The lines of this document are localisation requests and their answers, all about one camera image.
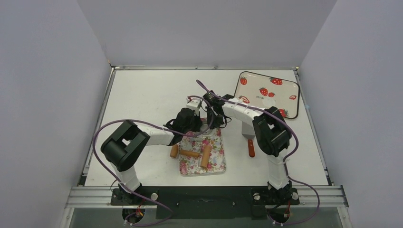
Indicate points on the floral pattern tray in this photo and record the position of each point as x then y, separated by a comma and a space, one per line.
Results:
190, 166

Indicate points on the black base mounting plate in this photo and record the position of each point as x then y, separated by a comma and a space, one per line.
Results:
219, 202

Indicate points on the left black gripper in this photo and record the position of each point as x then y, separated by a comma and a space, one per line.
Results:
198, 123

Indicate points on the metal spatula wooden handle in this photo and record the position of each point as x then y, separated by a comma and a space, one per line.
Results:
248, 132

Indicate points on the aluminium front rail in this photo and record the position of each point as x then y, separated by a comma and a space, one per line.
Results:
100, 197

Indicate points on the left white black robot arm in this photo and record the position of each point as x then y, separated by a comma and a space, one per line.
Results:
124, 146

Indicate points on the strawberry pattern tray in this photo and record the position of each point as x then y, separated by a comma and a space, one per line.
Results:
252, 88

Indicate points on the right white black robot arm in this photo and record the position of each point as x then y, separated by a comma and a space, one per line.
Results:
269, 129

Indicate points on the flat round dumpling wrapper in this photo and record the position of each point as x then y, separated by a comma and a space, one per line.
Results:
269, 102

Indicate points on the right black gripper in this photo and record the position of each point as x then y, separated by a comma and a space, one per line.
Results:
215, 116

